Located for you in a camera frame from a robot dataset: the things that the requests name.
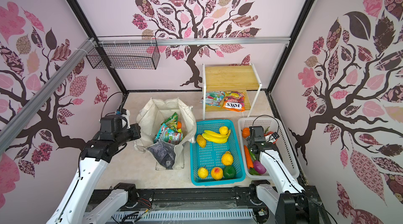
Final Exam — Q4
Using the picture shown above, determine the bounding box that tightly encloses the beige canvas tote bag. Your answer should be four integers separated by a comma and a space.
134, 98, 197, 170

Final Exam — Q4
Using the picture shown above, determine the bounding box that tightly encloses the teal candy bag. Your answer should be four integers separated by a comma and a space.
154, 124, 183, 145

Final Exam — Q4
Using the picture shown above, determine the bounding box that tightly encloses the yellow-green candy bag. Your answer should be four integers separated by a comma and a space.
163, 112, 178, 130

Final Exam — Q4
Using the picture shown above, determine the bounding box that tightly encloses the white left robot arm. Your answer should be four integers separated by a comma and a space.
48, 110, 141, 224

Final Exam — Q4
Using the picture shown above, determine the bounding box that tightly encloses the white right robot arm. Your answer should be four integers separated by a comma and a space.
245, 126, 320, 224

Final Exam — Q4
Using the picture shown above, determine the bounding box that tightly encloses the orange Fox's candy bag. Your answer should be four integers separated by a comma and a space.
222, 91, 245, 112

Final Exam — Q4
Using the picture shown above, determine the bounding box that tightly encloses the green mint candy bag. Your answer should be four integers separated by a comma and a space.
205, 91, 225, 107

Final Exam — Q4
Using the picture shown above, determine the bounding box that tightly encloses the orange pumpkin left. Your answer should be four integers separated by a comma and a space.
242, 127, 250, 139

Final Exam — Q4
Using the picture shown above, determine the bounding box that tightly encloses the green cucumber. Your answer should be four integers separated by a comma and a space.
248, 148, 256, 163

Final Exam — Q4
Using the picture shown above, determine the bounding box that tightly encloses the orange carrot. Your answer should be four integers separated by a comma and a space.
243, 145, 254, 169

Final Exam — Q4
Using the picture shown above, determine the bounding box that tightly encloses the white plastic basket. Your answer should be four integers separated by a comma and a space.
238, 116, 300, 181

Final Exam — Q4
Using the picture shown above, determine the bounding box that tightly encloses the yellow bumpy fruit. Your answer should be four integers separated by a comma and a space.
221, 151, 234, 166

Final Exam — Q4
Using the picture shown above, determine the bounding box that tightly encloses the green avocado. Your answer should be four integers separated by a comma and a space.
223, 166, 236, 179

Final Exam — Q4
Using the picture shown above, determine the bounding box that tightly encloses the teal plastic basket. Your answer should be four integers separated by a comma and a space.
190, 120, 246, 186

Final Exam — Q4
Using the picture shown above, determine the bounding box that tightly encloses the yellow-orange wrinkled fruit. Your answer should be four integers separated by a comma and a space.
196, 135, 207, 148

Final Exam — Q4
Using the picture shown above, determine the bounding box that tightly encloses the yellow pear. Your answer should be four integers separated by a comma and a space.
197, 167, 209, 179

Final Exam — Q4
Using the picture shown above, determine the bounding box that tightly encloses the black wire basket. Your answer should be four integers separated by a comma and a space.
86, 35, 160, 70

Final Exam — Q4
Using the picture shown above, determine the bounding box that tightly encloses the white cable duct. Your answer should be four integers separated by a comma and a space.
109, 209, 255, 224

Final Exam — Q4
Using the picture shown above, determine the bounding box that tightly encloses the aluminium frame rail back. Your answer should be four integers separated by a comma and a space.
98, 37, 291, 46

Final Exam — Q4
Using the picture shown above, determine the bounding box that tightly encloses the aluminium frame rail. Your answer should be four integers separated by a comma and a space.
1, 38, 96, 153
98, 37, 291, 46

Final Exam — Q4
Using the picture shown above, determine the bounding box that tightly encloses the aluminium frame rail left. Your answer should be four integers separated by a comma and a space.
1, 38, 96, 153

